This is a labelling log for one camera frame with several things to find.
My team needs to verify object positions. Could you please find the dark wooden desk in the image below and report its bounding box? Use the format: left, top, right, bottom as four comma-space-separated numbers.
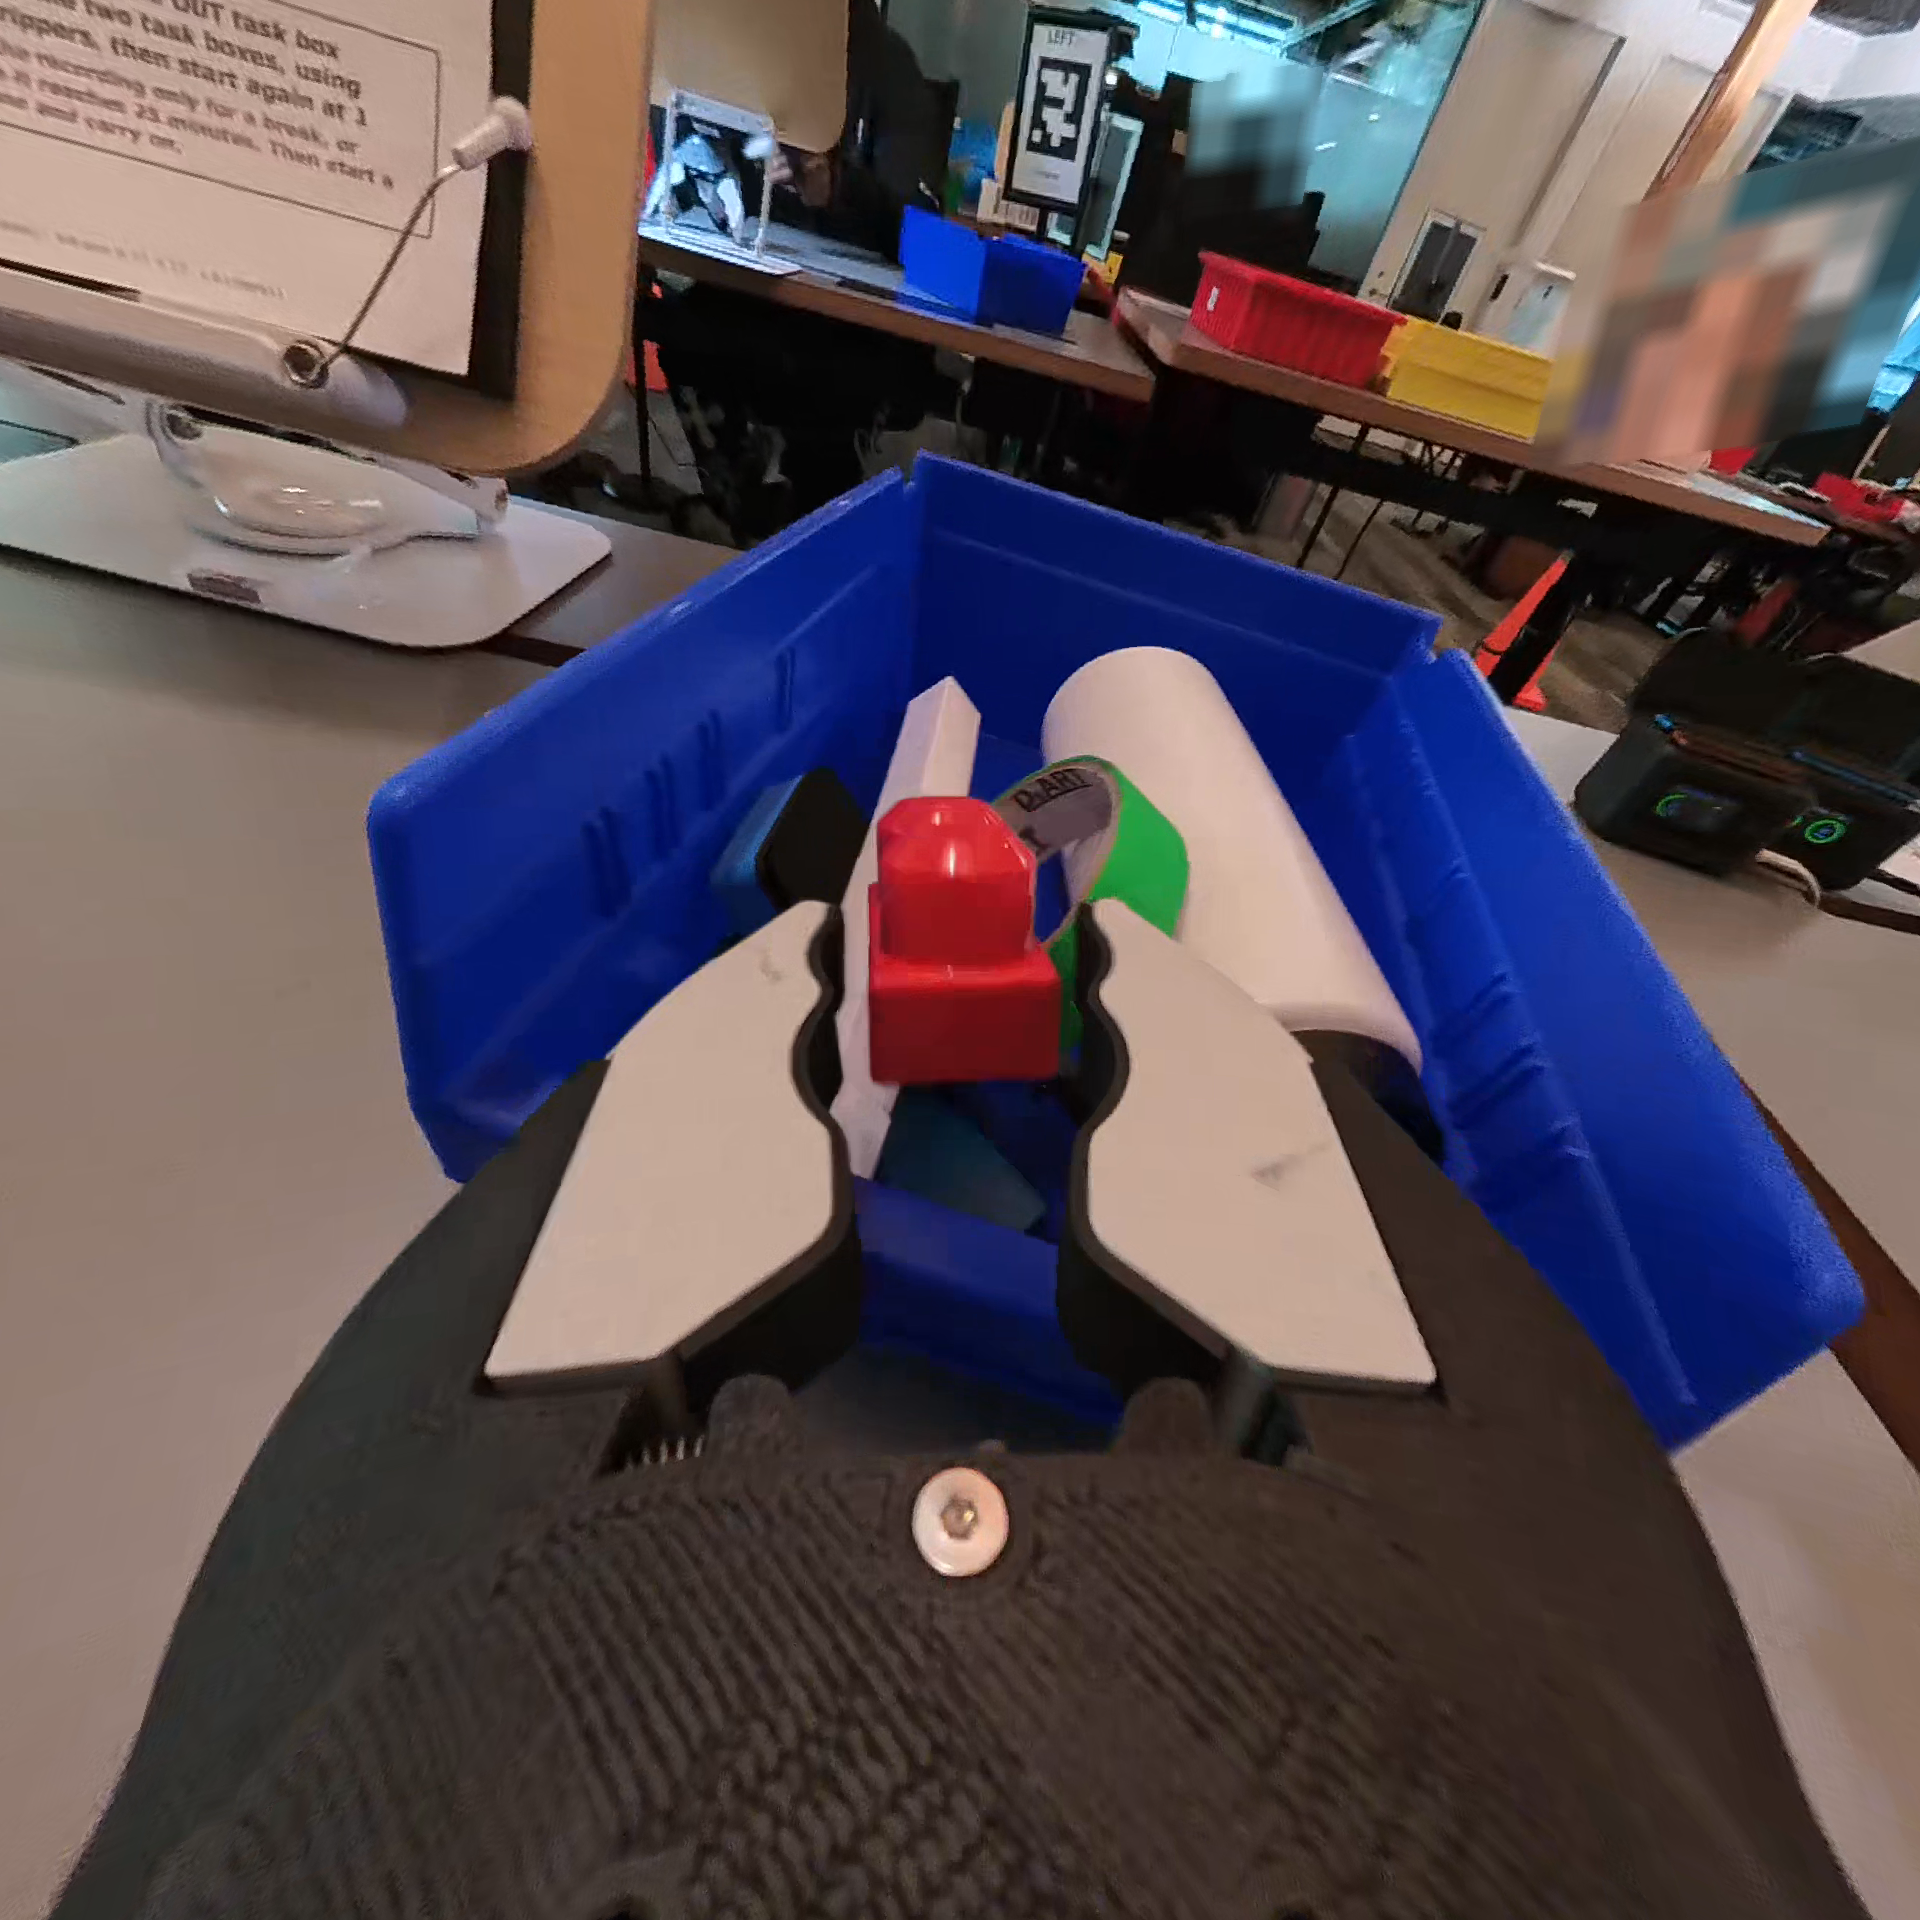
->
638, 225, 1156, 497

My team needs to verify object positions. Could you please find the green-edged tape roll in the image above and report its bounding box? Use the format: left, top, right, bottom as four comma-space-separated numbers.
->
989, 756, 1192, 1056

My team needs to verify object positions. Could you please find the white segmented foam bar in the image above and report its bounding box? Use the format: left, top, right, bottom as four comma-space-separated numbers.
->
830, 675, 985, 1181

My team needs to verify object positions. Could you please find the printed instruction sheet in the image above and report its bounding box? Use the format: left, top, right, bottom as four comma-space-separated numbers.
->
0, 0, 496, 378

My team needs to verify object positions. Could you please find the red toy block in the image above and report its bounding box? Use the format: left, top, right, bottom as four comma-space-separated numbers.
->
866, 797, 1065, 1085

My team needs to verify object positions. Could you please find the flat yellow storage bin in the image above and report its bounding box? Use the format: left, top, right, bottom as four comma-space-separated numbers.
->
1377, 317, 1557, 442

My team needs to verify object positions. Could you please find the black-framed tag sign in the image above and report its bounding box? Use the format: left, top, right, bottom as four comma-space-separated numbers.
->
1001, 8, 1116, 213

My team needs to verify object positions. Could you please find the white cylinder tube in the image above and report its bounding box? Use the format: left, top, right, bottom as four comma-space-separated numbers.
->
1041, 645, 1424, 1076

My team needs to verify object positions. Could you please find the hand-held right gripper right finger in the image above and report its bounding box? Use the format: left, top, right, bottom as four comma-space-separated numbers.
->
1056, 900, 1442, 1412

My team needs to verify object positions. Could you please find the black power station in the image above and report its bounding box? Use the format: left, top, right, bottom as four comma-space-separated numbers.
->
1573, 712, 1920, 889

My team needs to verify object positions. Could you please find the low blue storage bin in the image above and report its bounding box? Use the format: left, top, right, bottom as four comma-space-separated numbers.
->
984, 231, 1085, 335

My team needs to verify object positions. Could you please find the tall blue storage bin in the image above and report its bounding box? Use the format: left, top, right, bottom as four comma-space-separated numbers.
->
896, 205, 993, 320

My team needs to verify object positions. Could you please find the wooden desk with black legs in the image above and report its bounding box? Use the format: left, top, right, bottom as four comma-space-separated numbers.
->
1118, 288, 1835, 707

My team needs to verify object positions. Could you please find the orange traffic cone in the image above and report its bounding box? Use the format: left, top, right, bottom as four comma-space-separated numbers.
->
1475, 551, 1570, 712

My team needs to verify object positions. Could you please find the red storage bin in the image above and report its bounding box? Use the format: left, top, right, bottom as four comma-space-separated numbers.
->
1192, 251, 1409, 388

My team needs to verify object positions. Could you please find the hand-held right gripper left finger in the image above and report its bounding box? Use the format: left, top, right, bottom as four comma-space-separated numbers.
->
483, 900, 865, 1396

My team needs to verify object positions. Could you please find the instruction sheet on clipboard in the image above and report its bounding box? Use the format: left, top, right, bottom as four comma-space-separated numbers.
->
0, 0, 653, 652

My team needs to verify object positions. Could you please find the clear acrylic frame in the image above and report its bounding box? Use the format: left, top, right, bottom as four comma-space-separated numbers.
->
645, 90, 781, 251

